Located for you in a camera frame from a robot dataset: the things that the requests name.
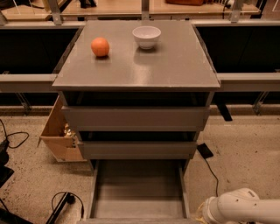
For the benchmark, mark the grey bottom drawer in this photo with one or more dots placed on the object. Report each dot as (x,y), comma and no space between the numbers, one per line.
(138,192)

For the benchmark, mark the grey drawer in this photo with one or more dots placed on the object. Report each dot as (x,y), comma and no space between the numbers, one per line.
(136,118)
(138,192)
(137,144)

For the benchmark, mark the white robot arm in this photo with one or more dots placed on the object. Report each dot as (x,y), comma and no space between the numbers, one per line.
(241,205)

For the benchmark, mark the grey drawer cabinet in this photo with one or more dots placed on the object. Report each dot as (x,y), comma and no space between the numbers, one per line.
(119,35)

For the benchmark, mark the grey middle drawer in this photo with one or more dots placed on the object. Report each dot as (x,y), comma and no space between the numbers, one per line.
(137,144)

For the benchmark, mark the grey top drawer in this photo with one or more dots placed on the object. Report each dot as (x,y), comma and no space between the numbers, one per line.
(136,118)

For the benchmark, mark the white ceramic bowl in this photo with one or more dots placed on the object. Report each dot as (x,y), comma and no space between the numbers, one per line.
(146,37)

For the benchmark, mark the orange ball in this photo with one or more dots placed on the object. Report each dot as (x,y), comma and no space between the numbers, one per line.
(100,47)

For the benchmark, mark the brown cardboard box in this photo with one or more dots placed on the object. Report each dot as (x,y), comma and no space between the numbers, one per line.
(64,148)

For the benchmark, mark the black power adapter with cable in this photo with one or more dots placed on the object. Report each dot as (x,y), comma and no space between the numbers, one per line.
(206,153)

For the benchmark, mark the black stand with cable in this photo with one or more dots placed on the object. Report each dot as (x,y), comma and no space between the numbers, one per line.
(66,198)

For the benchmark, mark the grey metal rail frame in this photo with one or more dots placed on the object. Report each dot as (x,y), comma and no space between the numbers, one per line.
(222,59)

